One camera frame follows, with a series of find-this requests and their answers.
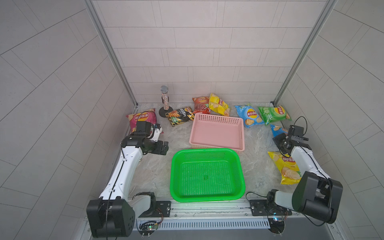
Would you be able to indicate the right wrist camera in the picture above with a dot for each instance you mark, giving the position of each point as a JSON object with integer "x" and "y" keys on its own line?
{"x": 296, "y": 136}

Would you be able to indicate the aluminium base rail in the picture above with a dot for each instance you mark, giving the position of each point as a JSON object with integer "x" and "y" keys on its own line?
{"x": 241, "y": 214}

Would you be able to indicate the corner aluminium post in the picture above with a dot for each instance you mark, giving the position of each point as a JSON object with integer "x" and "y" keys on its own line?
{"x": 324, "y": 15}
{"x": 90, "y": 7}

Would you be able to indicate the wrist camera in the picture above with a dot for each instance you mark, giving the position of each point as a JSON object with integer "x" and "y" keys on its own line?
{"x": 148, "y": 130}
{"x": 296, "y": 136}

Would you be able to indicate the right circuit board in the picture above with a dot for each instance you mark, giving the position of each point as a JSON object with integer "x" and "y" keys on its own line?
{"x": 277, "y": 225}

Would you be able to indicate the light blue chips bag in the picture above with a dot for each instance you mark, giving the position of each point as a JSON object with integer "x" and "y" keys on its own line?
{"x": 249, "y": 115}

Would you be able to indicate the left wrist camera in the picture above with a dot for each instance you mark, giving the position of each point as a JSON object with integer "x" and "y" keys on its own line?
{"x": 148, "y": 130}

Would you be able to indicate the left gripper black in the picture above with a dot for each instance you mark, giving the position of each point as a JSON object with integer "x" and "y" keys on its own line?
{"x": 158, "y": 149}

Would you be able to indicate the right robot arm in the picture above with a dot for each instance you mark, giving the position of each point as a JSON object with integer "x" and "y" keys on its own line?
{"x": 316, "y": 196}

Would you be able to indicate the green cucumber chips bag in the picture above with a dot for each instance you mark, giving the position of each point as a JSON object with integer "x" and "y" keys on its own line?
{"x": 273, "y": 114}

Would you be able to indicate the magenta chips bag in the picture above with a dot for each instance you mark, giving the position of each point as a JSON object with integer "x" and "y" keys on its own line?
{"x": 146, "y": 116}

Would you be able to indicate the yellow chips bag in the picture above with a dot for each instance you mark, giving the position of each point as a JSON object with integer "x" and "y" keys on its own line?
{"x": 290, "y": 172}
{"x": 218, "y": 105}

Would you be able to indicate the red chips bag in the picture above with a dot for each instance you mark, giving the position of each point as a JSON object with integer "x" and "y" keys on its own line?
{"x": 201, "y": 105}

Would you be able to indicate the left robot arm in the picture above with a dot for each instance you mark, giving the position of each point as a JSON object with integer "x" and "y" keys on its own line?
{"x": 114, "y": 213}

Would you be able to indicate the black snack bag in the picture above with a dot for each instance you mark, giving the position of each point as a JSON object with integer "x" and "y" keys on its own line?
{"x": 180, "y": 116}

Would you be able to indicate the circuit board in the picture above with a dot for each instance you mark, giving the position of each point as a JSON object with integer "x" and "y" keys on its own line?
{"x": 147, "y": 228}
{"x": 277, "y": 225}

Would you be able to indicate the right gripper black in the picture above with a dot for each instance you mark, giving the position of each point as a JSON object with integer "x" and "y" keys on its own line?
{"x": 282, "y": 143}

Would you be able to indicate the glitter microphone on stand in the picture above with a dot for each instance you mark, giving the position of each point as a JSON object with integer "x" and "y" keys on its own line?
{"x": 165, "y": 100}

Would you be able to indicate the green plastic basket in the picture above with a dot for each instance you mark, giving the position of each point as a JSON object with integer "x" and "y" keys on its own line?
{"x": 206, "y": 175}

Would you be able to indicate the dark blue chips bag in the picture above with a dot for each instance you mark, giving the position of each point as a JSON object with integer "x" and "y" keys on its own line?
{"x": 277, "y": 130}

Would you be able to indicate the pink plastic basket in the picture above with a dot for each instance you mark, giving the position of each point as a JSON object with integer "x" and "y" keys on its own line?
{"x": 213, "y": 131}

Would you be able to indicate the right corner aluminium post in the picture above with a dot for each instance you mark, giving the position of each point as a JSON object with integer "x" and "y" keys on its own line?
{"x": 324, "y": 15}

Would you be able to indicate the left corner aluminium post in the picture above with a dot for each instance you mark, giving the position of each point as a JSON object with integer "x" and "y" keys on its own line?
{"x": 90, "y": 7}

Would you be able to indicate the left circuit board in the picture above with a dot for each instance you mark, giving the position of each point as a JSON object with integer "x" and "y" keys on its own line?
{"x": 147, "y": 228}

